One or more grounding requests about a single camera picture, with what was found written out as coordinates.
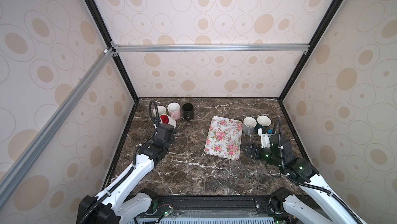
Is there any white ceramic mug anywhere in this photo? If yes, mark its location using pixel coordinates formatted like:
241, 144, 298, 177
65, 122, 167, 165
159, 114, 177, 128

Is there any light green ceramic mug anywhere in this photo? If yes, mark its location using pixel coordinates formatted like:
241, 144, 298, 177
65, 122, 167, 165
153, 106, 167, 116

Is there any pink ceramic mug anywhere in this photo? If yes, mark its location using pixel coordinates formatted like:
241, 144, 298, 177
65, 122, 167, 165
167, 103, 181, 121

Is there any grey ceramic mug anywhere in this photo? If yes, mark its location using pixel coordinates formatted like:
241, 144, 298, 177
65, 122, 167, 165
242, 117, 257, 135

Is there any dark green ceramic mug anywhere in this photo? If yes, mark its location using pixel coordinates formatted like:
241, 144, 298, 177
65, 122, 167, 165
255, 115, 271, 133

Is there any black metal cup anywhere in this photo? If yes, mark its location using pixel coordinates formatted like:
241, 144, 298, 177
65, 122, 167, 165
182, 103, 194, 122

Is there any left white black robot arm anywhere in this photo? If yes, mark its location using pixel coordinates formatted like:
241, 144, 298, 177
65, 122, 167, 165
76, 100, 177, 224

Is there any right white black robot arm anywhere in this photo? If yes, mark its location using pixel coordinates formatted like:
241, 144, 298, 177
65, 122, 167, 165
242, 117, 365, 224

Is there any floral rectangular serving tray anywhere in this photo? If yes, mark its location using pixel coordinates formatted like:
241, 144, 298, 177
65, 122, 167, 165
204, 116, 243, 161

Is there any green circuit board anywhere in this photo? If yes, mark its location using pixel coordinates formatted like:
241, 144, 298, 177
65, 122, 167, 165
158, 204, 174, 220

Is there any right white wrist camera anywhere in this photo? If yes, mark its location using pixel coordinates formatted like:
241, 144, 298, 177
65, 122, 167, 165
257, 127, 273, 149

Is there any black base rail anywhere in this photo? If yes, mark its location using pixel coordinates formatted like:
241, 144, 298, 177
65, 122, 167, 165
81, 195, 348, 224

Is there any back aluminium frame bar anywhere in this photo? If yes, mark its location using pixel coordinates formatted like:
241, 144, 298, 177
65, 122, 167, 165
114, 44, 310, 53

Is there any aluminium frame bar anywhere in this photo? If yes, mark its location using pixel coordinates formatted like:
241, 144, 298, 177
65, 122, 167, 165
114, 44, 310, 53
1, 48, 115, 208

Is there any left aluminium frame bar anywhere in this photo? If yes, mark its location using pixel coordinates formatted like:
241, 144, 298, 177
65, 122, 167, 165
1, 48, 115, 208

